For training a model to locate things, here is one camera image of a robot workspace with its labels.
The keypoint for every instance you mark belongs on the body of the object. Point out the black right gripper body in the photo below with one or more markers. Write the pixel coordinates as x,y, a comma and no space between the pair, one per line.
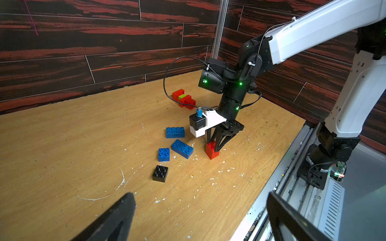
229,127

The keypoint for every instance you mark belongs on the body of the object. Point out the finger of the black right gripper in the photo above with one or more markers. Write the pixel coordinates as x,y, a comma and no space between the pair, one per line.
222,138
212,134

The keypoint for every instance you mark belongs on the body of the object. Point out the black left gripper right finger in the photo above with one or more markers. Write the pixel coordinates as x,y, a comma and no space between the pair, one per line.
287,224

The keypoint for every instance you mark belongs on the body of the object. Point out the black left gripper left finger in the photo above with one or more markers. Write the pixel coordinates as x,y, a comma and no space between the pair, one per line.
114,224

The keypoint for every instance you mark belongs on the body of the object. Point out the red tall square brick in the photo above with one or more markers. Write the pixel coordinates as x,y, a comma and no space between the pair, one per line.
210,150

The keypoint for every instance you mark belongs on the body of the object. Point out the blue long brick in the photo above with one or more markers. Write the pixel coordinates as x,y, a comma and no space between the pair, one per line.
175,132
182,148

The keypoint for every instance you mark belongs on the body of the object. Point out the red long brick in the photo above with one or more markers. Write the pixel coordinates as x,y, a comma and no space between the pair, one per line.
181,102
190,103

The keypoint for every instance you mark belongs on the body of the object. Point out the small blue square brick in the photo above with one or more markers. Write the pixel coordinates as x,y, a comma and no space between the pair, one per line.
164,154

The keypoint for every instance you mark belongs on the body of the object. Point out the small red base brick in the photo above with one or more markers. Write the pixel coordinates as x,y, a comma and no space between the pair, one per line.
176,95

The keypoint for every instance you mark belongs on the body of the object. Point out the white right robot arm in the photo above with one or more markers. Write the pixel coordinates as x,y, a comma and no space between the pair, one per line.
329,61

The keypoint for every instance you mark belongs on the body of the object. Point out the black square brick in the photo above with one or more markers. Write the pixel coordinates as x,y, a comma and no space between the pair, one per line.
160,173

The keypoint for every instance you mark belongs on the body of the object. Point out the aluminium front base rails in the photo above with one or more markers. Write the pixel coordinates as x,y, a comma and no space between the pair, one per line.
351,210

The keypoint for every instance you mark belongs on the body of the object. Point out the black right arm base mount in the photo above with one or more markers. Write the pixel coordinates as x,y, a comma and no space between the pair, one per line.
319,158

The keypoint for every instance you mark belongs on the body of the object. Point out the aluminium frame rail right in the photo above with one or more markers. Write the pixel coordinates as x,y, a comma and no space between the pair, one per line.
219,28

